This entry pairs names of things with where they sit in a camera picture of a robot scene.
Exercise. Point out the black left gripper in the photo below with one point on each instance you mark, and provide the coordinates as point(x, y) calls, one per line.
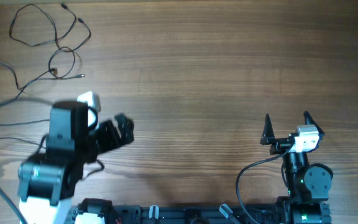
point(114, 137)

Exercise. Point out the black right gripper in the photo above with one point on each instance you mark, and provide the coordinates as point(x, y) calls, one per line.
point(281, 144)

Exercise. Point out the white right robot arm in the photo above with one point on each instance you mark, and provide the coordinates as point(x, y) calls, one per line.
point(308, 184)

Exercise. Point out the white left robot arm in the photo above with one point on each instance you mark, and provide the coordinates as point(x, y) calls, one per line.
point(48, 179)

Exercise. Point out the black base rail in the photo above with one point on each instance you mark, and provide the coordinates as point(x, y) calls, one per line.
point(262, 213)

